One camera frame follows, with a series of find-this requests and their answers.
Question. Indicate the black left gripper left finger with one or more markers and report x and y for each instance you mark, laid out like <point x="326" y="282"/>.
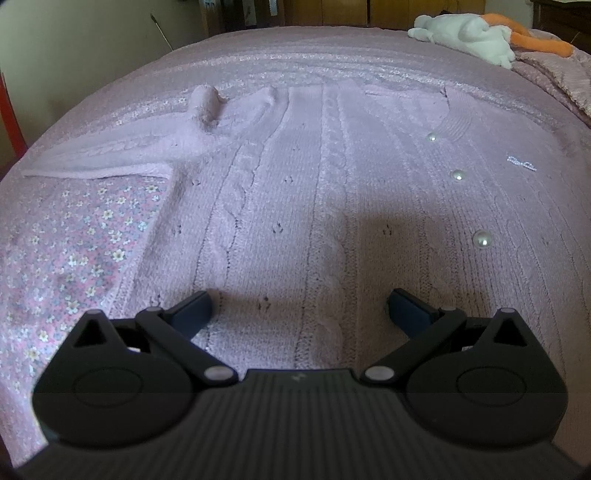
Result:
<point x="115" y="383"/>

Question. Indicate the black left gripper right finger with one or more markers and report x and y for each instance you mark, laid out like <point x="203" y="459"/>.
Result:
<point x="477" y="382"/>

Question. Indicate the pink knitted cardigan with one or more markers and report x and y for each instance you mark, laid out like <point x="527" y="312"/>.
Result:
<point x="323" y="207"/>

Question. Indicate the pink floral bedspread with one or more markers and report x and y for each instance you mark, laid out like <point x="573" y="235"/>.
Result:
<point x="69" y="258"/>

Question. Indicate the red object at left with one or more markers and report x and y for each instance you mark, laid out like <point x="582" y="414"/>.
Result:
<point x="10" y="122"/>

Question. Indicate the pink quilted blanket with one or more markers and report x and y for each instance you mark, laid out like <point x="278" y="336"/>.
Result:
<point x="567" y="79"/>

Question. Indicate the orange plush toy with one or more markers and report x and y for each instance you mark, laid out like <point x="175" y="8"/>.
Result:
<point x="522" y="38"/>

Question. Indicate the white plush toy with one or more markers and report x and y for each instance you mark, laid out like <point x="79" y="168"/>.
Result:
<point x="468" y="33"/>

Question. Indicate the wooden wardrobe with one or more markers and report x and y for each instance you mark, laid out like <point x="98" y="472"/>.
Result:
<point x="387" y="14"/>

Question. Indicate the thin stick against wall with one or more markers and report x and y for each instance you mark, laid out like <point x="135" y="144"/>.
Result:
<point x="161" y="32"/>

